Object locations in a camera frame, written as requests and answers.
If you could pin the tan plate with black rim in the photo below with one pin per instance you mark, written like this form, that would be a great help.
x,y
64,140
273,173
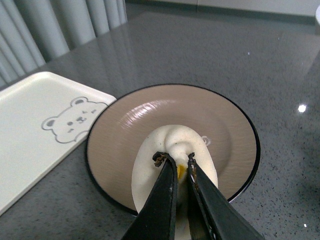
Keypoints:
x,y
117,134

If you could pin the white tray with bear print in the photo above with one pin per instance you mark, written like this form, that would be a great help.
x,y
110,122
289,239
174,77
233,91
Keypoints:
x,y
43,118

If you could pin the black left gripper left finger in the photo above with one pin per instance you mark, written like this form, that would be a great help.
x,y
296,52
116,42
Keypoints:
x,y
157,219

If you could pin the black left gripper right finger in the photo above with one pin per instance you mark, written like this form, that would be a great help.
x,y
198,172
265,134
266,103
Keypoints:
x,y
210,215

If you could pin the grey pleated curtain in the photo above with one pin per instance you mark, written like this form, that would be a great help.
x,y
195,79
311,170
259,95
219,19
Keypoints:
x,y
34,32

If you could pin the white steamed bun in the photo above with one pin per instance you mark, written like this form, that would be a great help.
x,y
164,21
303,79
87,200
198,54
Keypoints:
x,y
179,142

